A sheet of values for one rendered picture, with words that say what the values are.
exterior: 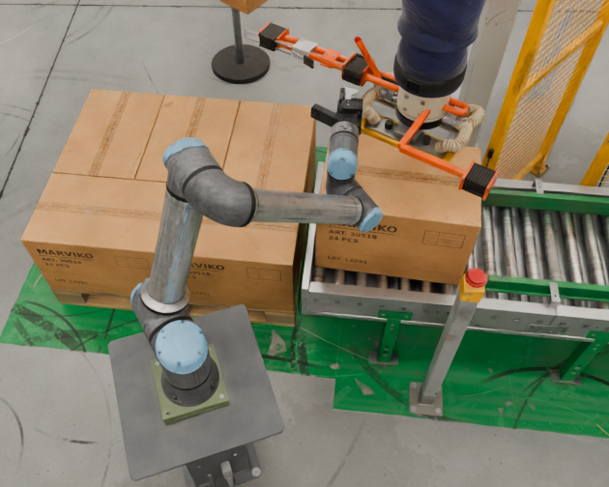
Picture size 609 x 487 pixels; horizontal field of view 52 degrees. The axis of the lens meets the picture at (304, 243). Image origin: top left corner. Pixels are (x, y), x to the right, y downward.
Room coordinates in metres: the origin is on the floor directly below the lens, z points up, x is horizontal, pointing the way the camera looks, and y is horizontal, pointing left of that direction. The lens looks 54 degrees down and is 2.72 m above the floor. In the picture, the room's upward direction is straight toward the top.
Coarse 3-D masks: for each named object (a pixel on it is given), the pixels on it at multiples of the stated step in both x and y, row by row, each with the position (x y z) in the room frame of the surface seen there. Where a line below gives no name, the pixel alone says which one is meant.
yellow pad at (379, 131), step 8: (384, 120) 1.59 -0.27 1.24; (392, 120) 1.59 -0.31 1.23; (368, 128) 1.55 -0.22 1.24; (376, 128) 1.55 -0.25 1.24; (384, 128) 1.55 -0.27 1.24; (392, 128) 1.55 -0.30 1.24; (376, 136) 1.52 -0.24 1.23; (384, 136) 1.51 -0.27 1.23; (392, 136) 1.51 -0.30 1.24; (400, 136) 1.51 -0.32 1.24; (424, 136) 1.48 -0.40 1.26; (432, 136) 1.51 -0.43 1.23; (392, 144) 1.49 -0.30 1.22; (408, 144) 1.47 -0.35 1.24; (416, 144) 1.47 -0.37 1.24; (424, 144) 1.46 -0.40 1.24; (432, 144) 1.47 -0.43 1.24; (424, 152) 1.44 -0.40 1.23; (432, 152) 1.43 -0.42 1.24; (448, 152) 1.44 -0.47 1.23; (456, 152) 1.45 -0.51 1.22; (448, 160) 1.40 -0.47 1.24
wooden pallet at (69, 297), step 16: (304, 240) 1.89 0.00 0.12; (80, 304) 1.57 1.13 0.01; (96, 304) 1.56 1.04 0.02; (112, 304) 1.56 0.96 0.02; (128, 304) 1.56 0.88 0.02; (192, 304) 1.56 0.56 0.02; (208, 304) 1.49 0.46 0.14; (256, 320) 1.47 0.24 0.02; (272, 320) 1.46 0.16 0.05; (288, 320) 1.45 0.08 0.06
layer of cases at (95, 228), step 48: (96, 96) 2.51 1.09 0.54; (144, 96) 2.51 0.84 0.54; (96, 144) 2.16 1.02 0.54; (144, 144) 2.16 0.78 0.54; (240, 144) 2.16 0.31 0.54; (288, 144) 2.16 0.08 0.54; (48, 192) 1.85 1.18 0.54; (96, 192) 1.85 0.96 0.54; (144, 192) 1.85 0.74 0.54; (48, 240) 1.58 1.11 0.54; (96, 240) 1.58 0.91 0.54; (144, 240) 1.58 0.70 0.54; (240, 240) 1.58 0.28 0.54; (288, 240) 1.58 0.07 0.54; (96, 288) 1.56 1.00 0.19; (192, 288) 1.50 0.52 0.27; (240, 288) 1.48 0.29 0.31; (288, 288) 1.45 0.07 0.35
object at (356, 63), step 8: (352, 56) 1.76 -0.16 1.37; (360, 56) 1.77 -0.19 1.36; (344, 64) 1.72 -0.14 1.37; (352, 64) 1.73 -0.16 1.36; (360, 64) 1.73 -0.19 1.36; (344, 72) 1.71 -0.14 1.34; (352, 72) 1.68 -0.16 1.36; (360, 72) 1.68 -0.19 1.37; (368, 72) 1.71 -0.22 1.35; (352, 80) 1.68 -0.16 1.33; (360, 80) 1.68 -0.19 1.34
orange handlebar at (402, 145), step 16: (288, 48) 1.84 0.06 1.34; (320, 48) 1.83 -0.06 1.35; (320, 64) 1.77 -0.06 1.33; (336, 64) 1.74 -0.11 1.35; (368, 80) 1.67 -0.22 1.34; (384, 80) 1.65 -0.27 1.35; (464, 112) 1.50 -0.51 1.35; (416, 128) 1.43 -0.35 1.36; (400, 144) 1.36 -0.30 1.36; (432, 160) 1.29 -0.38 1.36
